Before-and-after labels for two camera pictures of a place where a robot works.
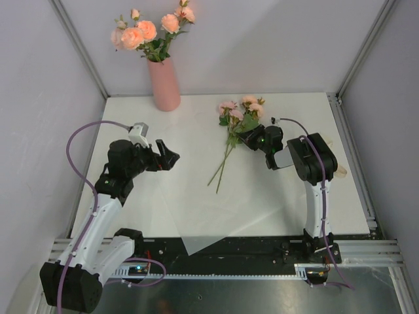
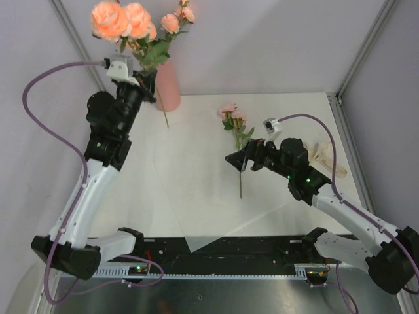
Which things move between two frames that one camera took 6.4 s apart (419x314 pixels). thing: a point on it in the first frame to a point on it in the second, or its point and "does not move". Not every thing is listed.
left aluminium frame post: [70, 29] does not move
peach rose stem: [172, 25] does not move
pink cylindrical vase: [164, 85] does not move
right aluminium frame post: [385, 10] does not move
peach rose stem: [252, 118] to [130, 25]
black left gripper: [167, 160] to [145, 80]
